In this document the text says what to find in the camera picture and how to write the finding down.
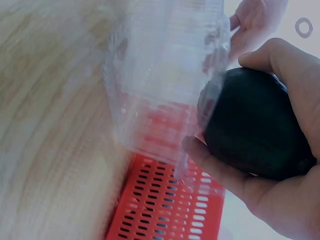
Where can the person's right hand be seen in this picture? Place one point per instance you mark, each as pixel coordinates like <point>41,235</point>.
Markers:
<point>295,205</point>

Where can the person's left hand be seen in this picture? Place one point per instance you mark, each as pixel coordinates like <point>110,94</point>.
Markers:
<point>260,20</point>

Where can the person's left fingers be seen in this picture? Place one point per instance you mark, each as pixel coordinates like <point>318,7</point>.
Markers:
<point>243,37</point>

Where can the clear plastic bag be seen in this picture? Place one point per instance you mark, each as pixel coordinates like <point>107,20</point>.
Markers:
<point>162,62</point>

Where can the dark green round fruit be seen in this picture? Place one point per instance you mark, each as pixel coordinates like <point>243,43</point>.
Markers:
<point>252,125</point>

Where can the red slotted plastic basket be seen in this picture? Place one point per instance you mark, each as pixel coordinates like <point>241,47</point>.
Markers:
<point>160,205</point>

